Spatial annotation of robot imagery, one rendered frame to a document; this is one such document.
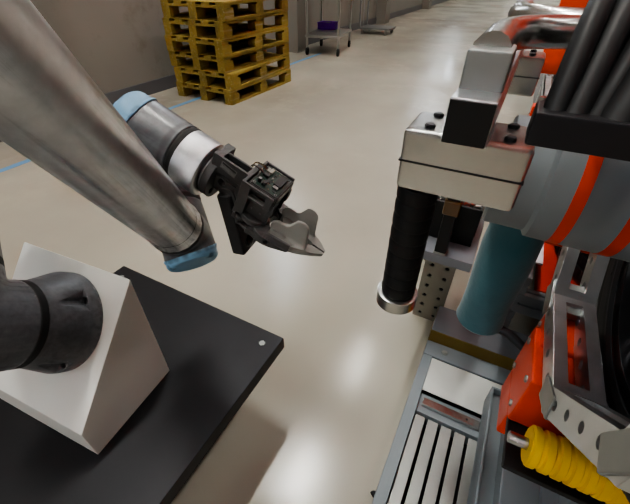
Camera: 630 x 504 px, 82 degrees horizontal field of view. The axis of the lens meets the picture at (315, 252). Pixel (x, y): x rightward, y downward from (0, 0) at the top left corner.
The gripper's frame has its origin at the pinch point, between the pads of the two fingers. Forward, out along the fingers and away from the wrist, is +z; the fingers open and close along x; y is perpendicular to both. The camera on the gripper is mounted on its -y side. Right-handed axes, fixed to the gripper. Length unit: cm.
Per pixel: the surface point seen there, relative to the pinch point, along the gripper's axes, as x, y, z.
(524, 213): -1.4, 23.8, 17.0
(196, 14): 260, -92, -200
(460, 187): -14.1, 27.9, 6.8
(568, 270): 16.3, 12.9, 36.6
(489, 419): 16, -30, 59
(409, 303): -12.8, 13.7, 11.6
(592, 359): 1.0, 11.3, 40.2
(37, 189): 70, -151, -160
